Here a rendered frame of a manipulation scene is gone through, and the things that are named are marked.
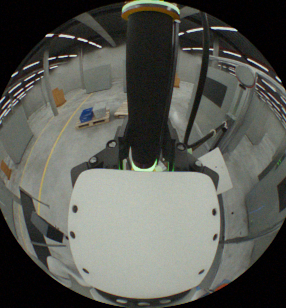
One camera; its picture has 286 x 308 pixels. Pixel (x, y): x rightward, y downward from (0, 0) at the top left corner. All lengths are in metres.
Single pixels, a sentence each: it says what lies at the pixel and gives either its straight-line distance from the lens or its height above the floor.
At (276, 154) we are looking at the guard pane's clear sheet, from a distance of 0.73.
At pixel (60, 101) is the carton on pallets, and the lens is 8.39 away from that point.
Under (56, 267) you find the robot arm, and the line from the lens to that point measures 0.66.
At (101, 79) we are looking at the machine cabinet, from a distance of 7.44.
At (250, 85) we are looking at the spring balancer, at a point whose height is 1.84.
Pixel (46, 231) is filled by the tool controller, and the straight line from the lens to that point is 0.78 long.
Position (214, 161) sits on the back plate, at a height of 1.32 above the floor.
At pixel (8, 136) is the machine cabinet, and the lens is 6.17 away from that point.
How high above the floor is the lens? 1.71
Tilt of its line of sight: 52 degrees down
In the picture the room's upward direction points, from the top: 3 degrees clockwise
